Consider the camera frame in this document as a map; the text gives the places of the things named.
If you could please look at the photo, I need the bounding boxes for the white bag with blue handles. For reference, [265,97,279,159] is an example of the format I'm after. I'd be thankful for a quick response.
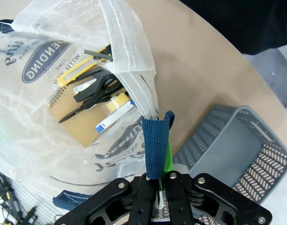
[0,0,176,208]

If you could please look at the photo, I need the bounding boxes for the black cable tangle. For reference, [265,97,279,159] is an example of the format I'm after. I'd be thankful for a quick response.
[0,167,40,225]

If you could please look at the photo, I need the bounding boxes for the dark grey pen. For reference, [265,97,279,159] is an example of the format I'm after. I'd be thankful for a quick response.
[84,49,113,60]

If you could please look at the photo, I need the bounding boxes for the black scissors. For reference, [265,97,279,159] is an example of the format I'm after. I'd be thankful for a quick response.
[58,70,122,124]

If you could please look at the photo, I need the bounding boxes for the brown spiral notebook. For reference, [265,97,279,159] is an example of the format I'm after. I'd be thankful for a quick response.
[48,82,132,148]

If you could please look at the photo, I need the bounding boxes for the grey plastic basket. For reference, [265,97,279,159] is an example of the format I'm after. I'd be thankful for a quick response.
[157,105,287,218]

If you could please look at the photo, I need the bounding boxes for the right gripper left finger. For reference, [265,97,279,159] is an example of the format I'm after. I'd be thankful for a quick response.
[54,173,159,225]

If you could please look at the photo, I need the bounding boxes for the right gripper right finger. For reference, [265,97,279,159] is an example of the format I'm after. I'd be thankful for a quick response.
[160,142,273,225]

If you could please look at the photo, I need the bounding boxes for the person in black shirt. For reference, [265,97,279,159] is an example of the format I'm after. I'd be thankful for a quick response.
[189,0,287,56]

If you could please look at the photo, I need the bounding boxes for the white and blue tube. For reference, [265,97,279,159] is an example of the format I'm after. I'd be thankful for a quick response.
[95,100,135,133]

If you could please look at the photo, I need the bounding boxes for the cream tape roll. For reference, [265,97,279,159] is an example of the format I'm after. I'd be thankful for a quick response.
[105,92,129,113]

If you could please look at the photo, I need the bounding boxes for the black white marker pen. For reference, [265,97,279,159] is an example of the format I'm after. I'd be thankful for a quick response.
[73,78,98,103]

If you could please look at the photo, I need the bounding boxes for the yellow utility knife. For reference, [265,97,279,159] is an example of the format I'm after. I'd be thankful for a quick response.
[57,45,113,87]

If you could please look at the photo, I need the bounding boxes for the white ribbed base plate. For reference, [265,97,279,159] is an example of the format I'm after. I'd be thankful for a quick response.
[11,180,64,225]

